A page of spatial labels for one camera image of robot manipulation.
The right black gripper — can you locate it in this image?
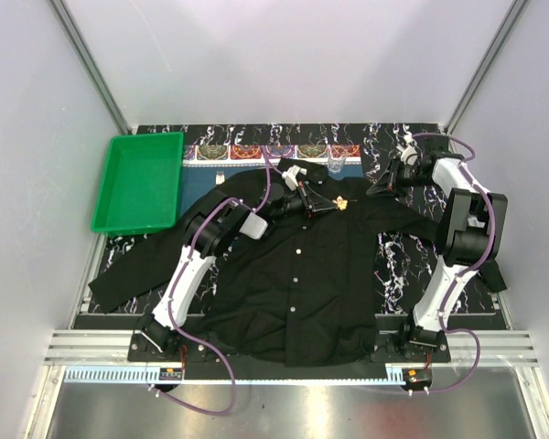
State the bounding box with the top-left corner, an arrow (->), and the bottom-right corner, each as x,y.
366,157 -> 435,200

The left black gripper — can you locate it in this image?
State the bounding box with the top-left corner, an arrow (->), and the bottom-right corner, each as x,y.
273,183 -> 337,222

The gold brooch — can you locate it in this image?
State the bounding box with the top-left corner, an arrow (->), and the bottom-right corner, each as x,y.
332,196 -> 358,211

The black button shirt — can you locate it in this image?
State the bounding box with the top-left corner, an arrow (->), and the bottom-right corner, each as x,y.
89,159 -> 438,367

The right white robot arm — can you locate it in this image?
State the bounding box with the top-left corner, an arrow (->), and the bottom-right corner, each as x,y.
367,133 -> 508,363

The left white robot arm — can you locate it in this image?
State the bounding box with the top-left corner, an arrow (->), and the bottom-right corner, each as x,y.
139,181 -> 348,362

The clear drinking glass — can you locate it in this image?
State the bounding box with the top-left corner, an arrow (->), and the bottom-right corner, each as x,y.
327,145 -> 348,174

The silver fork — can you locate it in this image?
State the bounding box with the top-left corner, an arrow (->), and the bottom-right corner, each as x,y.
215,171 -> 225,185

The blue patterned placemat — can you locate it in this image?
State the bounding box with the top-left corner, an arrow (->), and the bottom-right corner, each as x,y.
179,144 -> 363,214

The green plastic tray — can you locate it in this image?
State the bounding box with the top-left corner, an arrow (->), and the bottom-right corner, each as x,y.
91,132 -> 184,236

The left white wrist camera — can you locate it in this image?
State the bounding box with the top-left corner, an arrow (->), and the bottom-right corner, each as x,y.
281,165 -> 307,191

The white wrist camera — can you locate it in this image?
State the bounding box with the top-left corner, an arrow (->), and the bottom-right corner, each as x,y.
281,165 -> 307,191
397,145 -> 419,166

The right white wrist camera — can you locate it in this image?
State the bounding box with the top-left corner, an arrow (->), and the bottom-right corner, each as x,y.
397,145 -> 419,166

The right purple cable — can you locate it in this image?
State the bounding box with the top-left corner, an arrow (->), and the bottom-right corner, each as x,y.
409,133 -> 498,395

